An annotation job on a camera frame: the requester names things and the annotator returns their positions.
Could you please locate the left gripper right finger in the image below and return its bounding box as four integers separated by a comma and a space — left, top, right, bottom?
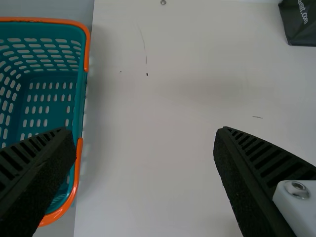
213, 126, 316, 237

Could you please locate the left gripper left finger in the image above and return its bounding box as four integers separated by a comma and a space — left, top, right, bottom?
0, 127, 79, 237

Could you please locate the teal shopping basket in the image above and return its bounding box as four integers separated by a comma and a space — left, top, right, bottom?
0, 16, 91, 227

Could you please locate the dark grey bag with straps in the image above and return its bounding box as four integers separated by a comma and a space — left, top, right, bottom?
278, 0, 316, 47

